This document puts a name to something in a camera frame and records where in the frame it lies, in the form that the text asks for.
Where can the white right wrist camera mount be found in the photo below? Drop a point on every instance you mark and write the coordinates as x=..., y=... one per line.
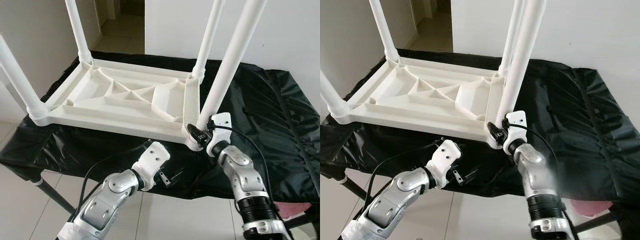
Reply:
x=221, y=125
x=516, y=122

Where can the pink plastic object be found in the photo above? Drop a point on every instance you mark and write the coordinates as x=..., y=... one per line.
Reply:
x=590, y=207
x=292, y=210

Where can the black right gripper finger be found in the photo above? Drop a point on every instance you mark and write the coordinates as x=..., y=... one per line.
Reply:
x=494, y=132
x=196, y=133

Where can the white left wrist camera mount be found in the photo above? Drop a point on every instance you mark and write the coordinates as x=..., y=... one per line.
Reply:
x=444, y=157
x=152, y=160

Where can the white plastic table leg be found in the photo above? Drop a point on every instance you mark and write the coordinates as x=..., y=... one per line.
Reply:
x=525, y=50
x=332, y=95
x=511, y=40
x=210, y=35
x=235, y=55
x=79, y=30
x=20, y=80
x=385, y=30

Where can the white plastic children table top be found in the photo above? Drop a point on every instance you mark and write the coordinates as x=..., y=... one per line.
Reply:
x=425, y=107
x=125, y=112

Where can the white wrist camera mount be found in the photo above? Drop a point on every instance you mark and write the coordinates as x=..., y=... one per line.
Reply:
x=152, y=160
x=444, y=157
x=516, y=122
x=221, y=125

